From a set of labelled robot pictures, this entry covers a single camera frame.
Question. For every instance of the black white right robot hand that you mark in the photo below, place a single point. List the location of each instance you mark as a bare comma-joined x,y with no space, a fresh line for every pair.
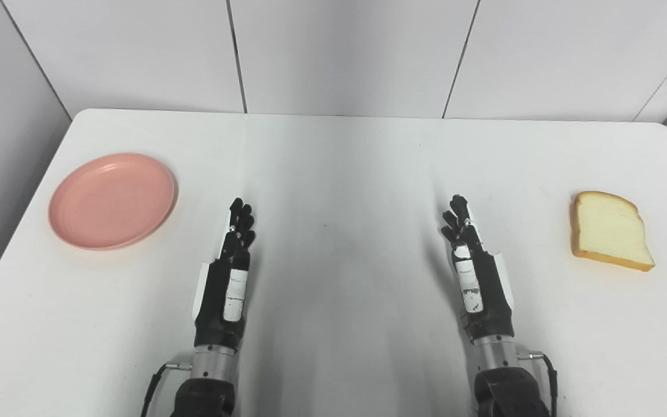
487,295

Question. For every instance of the slice of white bread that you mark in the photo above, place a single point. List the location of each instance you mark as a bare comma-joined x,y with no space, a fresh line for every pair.
610,230

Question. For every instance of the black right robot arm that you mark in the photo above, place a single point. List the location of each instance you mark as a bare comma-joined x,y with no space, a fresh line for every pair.
507,394

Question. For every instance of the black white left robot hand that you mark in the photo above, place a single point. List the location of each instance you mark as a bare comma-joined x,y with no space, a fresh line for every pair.
217,301

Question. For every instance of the pink round plate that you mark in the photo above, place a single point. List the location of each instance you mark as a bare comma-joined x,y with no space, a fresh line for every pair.
112,201

